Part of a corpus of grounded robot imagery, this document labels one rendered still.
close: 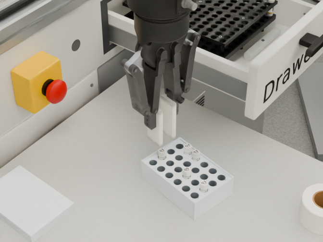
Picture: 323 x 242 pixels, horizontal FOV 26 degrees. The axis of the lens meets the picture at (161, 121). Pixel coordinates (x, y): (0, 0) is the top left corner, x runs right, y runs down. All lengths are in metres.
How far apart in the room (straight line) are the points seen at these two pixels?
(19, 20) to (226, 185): 0.40
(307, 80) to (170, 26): 1.70
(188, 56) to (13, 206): 0.35
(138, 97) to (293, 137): 1.44
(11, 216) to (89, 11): 0.38
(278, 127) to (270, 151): 1.22
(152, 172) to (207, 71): 0.20
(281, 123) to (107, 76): 1.19
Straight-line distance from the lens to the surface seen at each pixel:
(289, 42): 1.16
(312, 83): 2.57
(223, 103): 1.83
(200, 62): 1.18
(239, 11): 1.27
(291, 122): 2.44
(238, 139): 1.20
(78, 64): 1.25
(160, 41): 0.93
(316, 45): 1.18
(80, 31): 1.22
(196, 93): 1.67
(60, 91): 1.12
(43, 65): 1.13
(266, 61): 1.10
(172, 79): 1.02
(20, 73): 1.11
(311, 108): 2.46
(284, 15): 1.35
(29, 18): 1.11
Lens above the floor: 1.56
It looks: 40 degrees down
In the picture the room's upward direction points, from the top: straight up
